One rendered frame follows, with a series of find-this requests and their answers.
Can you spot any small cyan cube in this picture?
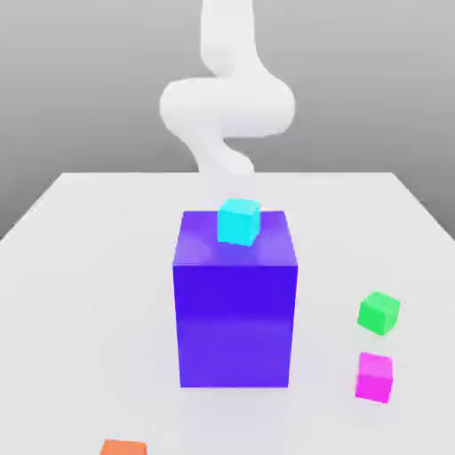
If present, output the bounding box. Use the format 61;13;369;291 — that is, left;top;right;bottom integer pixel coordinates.
216;197;261;247

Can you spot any small green cube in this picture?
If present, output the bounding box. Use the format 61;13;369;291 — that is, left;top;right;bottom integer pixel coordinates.
356;291;402;337

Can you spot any small orange cube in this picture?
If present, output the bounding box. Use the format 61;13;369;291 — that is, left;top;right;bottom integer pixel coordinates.
99;438;148;455

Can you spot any small magenta cube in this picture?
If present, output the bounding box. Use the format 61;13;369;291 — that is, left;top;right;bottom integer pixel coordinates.
354;351;395;405

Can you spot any large purple box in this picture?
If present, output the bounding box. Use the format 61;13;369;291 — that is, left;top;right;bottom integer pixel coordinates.
172;210;299;389

